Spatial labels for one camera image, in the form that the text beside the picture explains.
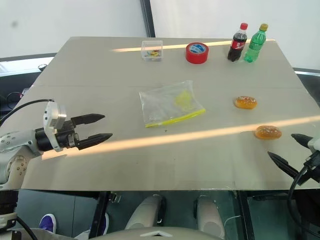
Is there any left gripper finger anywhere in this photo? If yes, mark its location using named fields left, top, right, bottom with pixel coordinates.
left=70, top=113, right=106, bottom=127
left=77, top=132, right=114, bottom=151

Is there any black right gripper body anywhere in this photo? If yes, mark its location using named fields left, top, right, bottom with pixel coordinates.
left=297, top=149, right=320, bottom=186

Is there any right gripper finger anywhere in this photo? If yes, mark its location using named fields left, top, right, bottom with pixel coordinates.
left=290, top=133, right=314, bottom=149
left=267, top=150, right=300, bottom=180

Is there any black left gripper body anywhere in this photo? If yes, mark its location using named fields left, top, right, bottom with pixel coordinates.
left=54, top=116, right=81, bottom=151

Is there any brown sesame bread bun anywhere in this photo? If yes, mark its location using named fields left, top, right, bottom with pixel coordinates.
left=233, top=95, right=258, bottom=111
left=254, top=125, right=283, bottom=141

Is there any clear yellow-zip plastic bag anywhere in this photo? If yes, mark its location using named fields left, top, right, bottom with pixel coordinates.
left=138, top=79, right=207, bottom=129

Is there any black table leg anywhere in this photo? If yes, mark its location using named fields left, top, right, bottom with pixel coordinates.
left=236, top=189, right=256, bottom=240
left=89, top=191, right=111, bottom=239

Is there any blue shoe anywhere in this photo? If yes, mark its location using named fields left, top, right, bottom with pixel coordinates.
left=103, top=212, right=110, bottom=235
left=39, top=213, right=58, bottom=234

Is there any white side table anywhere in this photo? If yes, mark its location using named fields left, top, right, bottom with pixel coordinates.
left=0, top=56, right=55, bottom=77

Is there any grey left robot leg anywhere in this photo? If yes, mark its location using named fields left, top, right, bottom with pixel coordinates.
left=124, top=194, right=168, bottom=231

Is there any grey robot leg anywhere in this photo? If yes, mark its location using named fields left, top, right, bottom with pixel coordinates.
left=193, top=194, right=226, bottom=239
left=124, top=194, right=168, bottom=231

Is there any grey right robot leg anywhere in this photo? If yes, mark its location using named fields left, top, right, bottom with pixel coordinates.
left=193, top=194, right=226, bottom=239

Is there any colourful clips pile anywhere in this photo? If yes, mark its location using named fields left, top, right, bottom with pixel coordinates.
left=146, top=49, right=161, bottom=60

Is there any clear plastic box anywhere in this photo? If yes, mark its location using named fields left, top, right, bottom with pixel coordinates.
left=140, top=39, right=164, bottom=62

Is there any green bottle yellow cap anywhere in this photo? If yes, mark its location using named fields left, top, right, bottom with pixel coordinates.
left=243, top=23, right=269, bottom=64

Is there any grey robot torso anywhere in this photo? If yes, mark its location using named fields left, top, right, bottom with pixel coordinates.
left=86, top=226, right=227, bottom=240

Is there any cola bottle red cap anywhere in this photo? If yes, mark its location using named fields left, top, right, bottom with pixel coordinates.
left=226, top=22, right=249, bottom=63

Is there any red tape roll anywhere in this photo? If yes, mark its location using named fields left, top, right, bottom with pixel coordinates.
left=185, top=42, right=210, bottom=65

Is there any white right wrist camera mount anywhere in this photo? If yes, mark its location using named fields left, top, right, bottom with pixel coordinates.
left=307, top=136, right=320, bottom=152

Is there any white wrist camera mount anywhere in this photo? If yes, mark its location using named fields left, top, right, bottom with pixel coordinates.
left=42, top=101, right=68, bottom=153
left=307, top=136, right=320, bottom=152

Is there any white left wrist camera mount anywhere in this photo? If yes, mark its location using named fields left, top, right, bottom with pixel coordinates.
left=42, top=101, right=68, bottom=153

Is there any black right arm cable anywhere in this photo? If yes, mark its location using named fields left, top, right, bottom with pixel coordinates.
left=286, top=166, right=320, bottom=239

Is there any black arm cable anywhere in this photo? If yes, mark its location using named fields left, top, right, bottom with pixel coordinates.
left=286, top=166, right=320, bottom=239
left=0, top=99, right=55, bottom=126

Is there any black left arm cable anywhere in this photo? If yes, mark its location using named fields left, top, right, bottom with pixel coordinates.
left=0, top=99, right=55, bottom=126

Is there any dark window frame post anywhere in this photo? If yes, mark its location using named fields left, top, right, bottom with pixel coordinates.
left=139, top=0, right=157, bottom=38

